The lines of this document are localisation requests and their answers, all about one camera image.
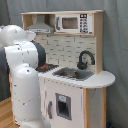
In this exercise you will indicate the grey metal toy pot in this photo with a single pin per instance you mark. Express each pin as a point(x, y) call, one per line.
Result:
point(70, 73)

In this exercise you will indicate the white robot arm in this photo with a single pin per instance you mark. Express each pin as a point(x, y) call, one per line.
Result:
point(23, 57)

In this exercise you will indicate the wooden toy kitchen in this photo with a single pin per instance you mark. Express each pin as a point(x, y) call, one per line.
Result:
point(63, 49)

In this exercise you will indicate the black toy faucet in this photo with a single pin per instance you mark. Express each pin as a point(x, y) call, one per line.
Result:
point(82, 64)

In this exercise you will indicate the grey toy sink basin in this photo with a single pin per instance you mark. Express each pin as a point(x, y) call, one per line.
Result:
point(82, 74)

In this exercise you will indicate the black toy stovetop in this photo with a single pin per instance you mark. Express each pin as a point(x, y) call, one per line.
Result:
point(46, 67)

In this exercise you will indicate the white toy cupboard door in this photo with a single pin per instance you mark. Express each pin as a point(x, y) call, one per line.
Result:
point(64, 105)

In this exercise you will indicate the toy microwave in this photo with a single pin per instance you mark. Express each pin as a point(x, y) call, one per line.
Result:
point(74, 23)

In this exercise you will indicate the grey toy range hood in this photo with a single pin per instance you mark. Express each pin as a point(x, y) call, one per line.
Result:
point(40, 26)

